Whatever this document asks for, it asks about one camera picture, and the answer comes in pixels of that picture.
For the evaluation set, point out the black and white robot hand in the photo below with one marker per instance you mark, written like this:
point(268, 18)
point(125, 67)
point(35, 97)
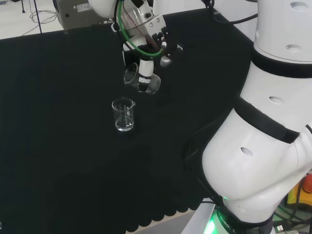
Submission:
point(145, 68)

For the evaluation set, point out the small clear glass beaker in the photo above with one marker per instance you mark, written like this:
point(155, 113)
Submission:
point(151, 85)

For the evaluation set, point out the clear glass beaker with markings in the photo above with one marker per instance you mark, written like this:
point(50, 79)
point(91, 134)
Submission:
point(123, 117)

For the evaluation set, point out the grey metal box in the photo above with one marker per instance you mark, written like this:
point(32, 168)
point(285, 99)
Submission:
point(80, 14)

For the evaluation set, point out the black bench cloth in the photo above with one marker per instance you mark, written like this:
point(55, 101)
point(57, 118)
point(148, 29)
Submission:
point(61, 122)

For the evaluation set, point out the black tripod leg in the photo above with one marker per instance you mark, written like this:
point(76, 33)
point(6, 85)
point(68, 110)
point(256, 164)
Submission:
point(37, 17)

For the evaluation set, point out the yellow stop button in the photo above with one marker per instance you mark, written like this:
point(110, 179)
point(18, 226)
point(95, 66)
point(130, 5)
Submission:
point(301, 192)

